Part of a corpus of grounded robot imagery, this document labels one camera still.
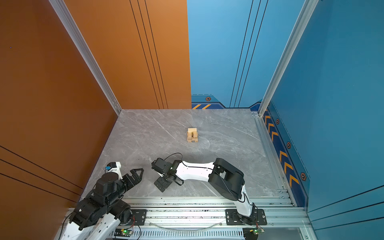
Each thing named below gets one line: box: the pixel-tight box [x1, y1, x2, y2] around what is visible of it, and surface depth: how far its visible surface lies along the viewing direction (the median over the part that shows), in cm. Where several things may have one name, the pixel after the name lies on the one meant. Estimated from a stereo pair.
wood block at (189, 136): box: [187, 132, 192, 141], surface depth 101 cm
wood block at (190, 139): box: [187, 136, 199, 143], surface depth 101 cm
